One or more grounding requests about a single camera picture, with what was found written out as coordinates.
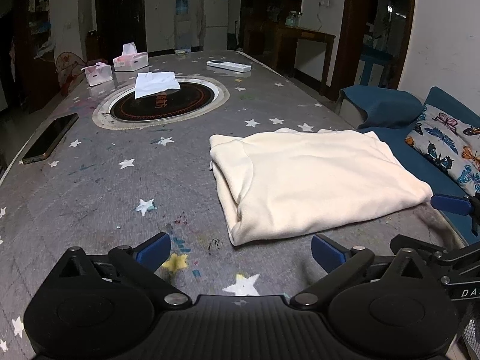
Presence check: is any water dispenser with blue bottle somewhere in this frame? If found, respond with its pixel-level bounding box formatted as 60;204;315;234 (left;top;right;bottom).
174;0;192;50

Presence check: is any cream beige sweater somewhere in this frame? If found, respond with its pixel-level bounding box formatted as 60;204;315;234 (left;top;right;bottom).
209;127;433;246

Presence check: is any blue sofa cushion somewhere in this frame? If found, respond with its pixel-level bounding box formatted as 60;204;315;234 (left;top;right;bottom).
335;85;423;129

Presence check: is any dark wooden side table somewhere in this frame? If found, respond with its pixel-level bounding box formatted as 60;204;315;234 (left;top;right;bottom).
270;24;336;96

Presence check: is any white refrigerator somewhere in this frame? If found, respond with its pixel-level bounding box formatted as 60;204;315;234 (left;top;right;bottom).
202;0;229;50

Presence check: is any small pink white box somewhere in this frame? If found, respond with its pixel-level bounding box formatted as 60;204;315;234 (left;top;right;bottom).
82;62;113;87

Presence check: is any floral patterned armchair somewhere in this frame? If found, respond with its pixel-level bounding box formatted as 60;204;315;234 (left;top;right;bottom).
55;52;86;96

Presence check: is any white remote control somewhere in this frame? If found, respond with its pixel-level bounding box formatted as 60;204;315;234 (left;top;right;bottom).
206;60;251;73

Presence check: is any dark wooden door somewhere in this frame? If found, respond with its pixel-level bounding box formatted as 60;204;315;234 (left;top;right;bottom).
95;0;147;62

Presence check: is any round black induction cooktop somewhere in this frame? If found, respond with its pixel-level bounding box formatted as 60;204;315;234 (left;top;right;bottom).
92;76;230;130

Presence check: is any black smartphone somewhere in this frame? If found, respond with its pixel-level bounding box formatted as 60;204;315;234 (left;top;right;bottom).
22;113;79;164

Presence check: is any butterfly patterned pillow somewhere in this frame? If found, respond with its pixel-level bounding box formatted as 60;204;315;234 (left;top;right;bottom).
405;105;479;196

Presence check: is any pink tissue box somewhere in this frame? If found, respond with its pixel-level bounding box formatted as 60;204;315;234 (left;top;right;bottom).
113;42;149;72

